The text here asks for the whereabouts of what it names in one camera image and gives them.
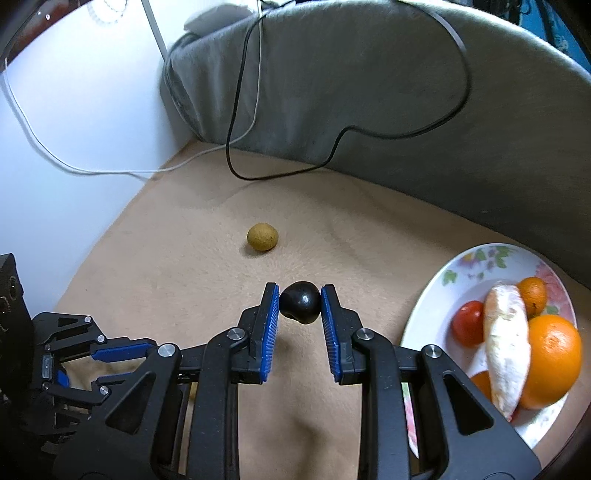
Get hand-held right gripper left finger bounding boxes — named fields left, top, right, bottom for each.
left=76, top=282, right=281, bottom=480

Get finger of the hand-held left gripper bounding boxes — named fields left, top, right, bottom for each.
left=33, top=311, right=160, bottom=365
left=44, top=371, right=144, bottom=409

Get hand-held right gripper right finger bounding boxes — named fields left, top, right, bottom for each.
left=321, top=284, right=542, bottom=480

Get dark purple plum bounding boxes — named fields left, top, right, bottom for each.
left=279, top=281, right=321, bottom=325

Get small red tomato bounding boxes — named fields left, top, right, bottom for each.
left=451, top=300, right=486, bottom=348

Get white floral plate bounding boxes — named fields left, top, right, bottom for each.
left=401, top=243, right=581, bottom=449

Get orange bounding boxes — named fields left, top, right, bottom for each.
left=471, top=370, right=494, bottom=402
left=517, top=314, right=583, bottom=411

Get white peeled fruit segment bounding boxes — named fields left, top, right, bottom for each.
left=483, top=285, right=532, bottom=421

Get small mandarin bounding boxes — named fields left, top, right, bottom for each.
left=516, top=276, right=547, bottom=318

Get small brown round fruit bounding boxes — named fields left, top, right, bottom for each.
left=247, top=223, right=280, bottom=252

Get tan blanket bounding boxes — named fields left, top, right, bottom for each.
left=46, top=141, right=513, bottom=480

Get grey cushion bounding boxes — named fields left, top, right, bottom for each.
left=161, top=0, right=591, bottom=287

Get white cable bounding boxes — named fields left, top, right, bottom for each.
left=0, top=0, right=266, bottom=175

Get black cable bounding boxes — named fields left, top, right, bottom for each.
left=225, top=0, right=472, bottom=182

